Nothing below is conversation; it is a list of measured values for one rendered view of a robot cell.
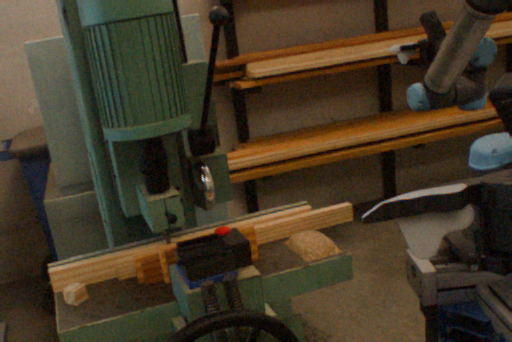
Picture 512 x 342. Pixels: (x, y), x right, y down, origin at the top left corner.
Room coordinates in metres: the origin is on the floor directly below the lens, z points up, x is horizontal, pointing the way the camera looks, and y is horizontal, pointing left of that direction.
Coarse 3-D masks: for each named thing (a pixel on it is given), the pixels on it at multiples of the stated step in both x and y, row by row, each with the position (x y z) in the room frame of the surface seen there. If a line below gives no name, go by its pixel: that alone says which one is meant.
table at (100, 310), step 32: (288, 256) 1.06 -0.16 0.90; (96, 288) 1.06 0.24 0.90; (128, 288) 1.03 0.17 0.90; (160, 288) 1.01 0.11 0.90; (288, 288) 1.00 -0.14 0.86; (320, 288) 1.01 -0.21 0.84; (64, 320) 0.94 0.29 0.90; (96, 320) 0.92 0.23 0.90; (128, 320) 0.92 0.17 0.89; (160, 320) 0.94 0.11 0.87
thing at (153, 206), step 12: (144, 192) 1.12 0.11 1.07; (168, 192) 1.09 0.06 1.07; (144, 204) 1.10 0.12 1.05; (156, 204) 1.06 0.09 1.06; (168, 204) 1.07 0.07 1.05; (180, 204) 1.07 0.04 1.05; (144, 216) 1.14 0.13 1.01; (156, 216) 1.06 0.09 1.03; (180, 216) 1.07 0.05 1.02; (156, 228) 1.06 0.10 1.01; (168, 228) 1.06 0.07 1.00
